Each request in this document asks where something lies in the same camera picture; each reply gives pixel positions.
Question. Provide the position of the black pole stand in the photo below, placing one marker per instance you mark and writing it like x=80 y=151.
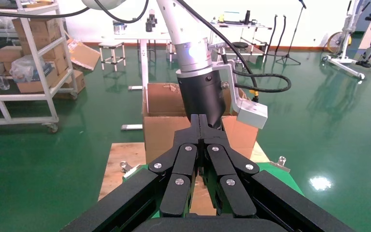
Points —
x=275 y=19
x=283 y=20

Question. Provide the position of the white pipe frame table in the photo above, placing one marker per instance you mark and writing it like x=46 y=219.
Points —
x=236 y=25

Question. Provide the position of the black tripod stand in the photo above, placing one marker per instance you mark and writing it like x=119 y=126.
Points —
x=288 y=54

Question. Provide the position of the clear plastic bag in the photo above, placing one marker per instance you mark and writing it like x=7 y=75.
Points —
x=25 y=69

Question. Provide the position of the white exercise machine frame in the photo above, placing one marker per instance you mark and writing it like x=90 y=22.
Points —
x=349 y=28

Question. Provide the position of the large open cardboard carton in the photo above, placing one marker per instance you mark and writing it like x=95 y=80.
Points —
x=160 y=134

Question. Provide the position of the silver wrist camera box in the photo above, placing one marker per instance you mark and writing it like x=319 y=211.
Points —
x=251 y=113

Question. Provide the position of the green cloth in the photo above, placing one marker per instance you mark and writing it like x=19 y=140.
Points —
x=278 y=179

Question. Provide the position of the small white frame stool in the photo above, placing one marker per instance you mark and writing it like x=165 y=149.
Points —
x=111 y=44

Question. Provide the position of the small brown taped cardboard box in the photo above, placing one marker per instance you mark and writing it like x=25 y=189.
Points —
x=201 y=198

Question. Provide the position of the cardboard box with tape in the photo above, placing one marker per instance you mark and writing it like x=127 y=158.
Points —
x=75 y=81

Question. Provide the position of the black device on table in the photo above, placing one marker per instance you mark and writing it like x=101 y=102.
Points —
x=150 y=24

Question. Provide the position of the flattened cardboard sheet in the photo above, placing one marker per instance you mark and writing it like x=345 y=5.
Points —
x=83 y=57

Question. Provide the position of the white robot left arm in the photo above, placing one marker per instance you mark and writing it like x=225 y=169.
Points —
x=176 y=22

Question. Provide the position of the white floor frame bar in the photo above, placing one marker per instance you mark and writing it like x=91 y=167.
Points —
x=131 y=127

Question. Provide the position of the small plain cardboard box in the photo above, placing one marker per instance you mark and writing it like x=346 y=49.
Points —
x=8 y=53

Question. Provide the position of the small yellow bottle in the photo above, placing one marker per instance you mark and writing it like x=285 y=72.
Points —
x=221 y=18

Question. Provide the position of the metal binder clip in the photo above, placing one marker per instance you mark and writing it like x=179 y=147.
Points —
x=281 y=161
x=128 y=168

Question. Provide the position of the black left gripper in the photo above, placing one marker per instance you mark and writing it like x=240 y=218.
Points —
x=201 y=93

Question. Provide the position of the black bottle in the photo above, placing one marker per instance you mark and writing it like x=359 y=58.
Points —
x=248 y=17

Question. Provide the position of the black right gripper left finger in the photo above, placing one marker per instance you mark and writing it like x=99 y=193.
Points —
x=177 y=195

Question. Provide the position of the black round stool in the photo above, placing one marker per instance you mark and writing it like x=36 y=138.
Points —
x=240 y=45

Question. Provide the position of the metal paint can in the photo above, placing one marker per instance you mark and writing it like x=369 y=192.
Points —
x=120 y=28

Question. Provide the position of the long white table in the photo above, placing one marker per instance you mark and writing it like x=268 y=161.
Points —
x=144 y=57

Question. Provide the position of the yellow wheel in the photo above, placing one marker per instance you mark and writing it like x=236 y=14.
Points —
x=332 y=41

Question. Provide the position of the white wheeled shelf rack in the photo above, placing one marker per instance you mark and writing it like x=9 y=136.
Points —
x=12 y=97

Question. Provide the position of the large cardboard box on shelf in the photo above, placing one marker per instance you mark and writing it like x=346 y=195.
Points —
x=41 y=30

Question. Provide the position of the wide low cardboard box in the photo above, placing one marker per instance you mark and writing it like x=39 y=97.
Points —
x=32 y=86

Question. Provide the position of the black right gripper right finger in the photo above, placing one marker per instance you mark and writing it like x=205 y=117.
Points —
x=233 y=195

